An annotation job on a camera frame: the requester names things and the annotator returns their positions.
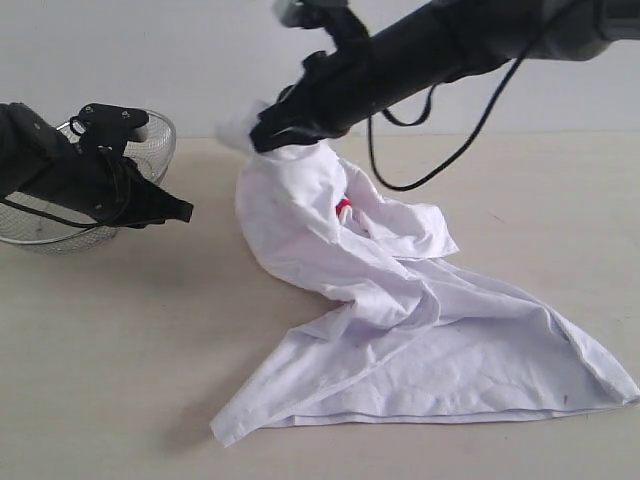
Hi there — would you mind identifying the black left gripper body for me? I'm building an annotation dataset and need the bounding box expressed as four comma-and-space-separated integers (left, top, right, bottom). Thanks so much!
29, 146, 170, 228

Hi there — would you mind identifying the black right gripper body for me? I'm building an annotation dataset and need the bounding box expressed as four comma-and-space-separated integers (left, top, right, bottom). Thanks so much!
279, 44, 380, 140

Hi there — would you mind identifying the white t-shirt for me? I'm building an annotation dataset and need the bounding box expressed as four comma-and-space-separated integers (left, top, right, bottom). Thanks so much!
211, 102, 639, 446

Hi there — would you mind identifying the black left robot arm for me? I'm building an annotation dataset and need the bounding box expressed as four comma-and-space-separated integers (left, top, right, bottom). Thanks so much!
1, 102, 193, 229

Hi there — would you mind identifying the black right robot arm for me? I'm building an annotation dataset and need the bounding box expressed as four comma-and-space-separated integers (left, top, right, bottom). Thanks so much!
250, 1, 639, 152

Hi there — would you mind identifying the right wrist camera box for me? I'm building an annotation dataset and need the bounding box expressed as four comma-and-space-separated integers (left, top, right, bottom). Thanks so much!
272, 0, 369, 50

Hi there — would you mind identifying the metal wire mesh basket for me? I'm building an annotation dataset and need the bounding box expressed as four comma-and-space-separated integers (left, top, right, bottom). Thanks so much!
1, 111, 176, 255

